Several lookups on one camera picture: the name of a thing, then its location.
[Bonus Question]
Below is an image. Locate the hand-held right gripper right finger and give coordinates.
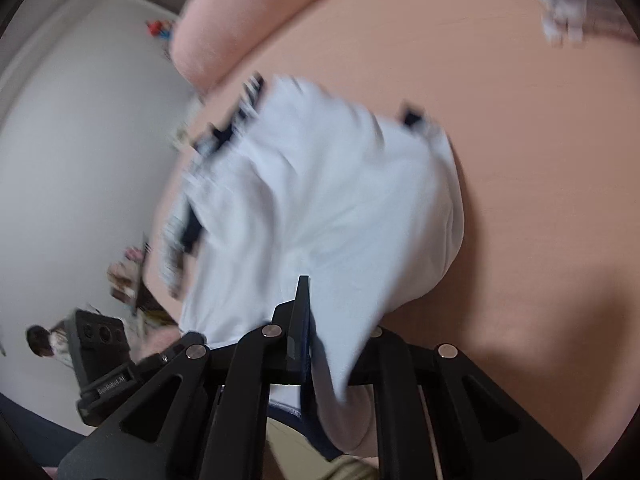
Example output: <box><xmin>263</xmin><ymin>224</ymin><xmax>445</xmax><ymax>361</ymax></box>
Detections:
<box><xmin>350</xmin><ymin>327</ymin><xmax>583</xmax><ymax>480</ymax></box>

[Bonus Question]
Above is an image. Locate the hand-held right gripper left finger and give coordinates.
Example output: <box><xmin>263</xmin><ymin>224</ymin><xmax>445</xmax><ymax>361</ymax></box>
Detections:
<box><xmin>57</xmin><ymin>275</ymin><xmax>323</xmax><ymax>480</ymax></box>

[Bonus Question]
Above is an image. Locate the white shirt navy collar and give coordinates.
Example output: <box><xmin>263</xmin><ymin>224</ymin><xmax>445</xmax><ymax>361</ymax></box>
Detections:
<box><xmin>155</xmin><ymin>75</ymin><xmax>466</xmax><ymax>461</ymax></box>

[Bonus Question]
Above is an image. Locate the bedside clutter pile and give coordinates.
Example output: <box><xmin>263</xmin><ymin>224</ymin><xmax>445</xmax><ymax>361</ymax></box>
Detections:
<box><xmin>107</xmin><ymin>245</ymin><xmax>173</xmax><ymax>331</ymax></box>

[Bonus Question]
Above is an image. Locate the dark blue cloth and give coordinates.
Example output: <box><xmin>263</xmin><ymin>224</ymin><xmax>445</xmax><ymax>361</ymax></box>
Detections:
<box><xmin>0</xmin><ymin>392</ymin><xmax>86</xmax><ymax>468</ymax></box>

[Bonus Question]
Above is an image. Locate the khaki cloth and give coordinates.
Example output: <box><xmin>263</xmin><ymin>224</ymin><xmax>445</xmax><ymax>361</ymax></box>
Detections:
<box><xmin>262</xmin><ymin>417</ymin><xmax>381</xmax><ymax>480</ymax></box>

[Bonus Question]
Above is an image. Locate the pink bed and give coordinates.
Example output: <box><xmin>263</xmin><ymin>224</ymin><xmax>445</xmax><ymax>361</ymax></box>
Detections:
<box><xmin>142</xmin><ymin>0</ymin><xmax>640</xmax><ymax>480</ymax></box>

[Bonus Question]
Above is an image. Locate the pink pillow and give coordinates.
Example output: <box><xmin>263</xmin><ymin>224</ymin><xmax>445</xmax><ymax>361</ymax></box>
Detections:
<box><xmin>170</xmin><ymin>0</ymin><xmax>346</xmax><ymax>93</ymax></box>

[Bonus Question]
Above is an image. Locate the white patterned garment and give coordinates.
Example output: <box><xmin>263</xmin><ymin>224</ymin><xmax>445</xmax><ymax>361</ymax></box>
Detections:
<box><xmin>517</xmin><ymin>0</ymin><xmax>633</xmax><ymax>48</ymax></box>

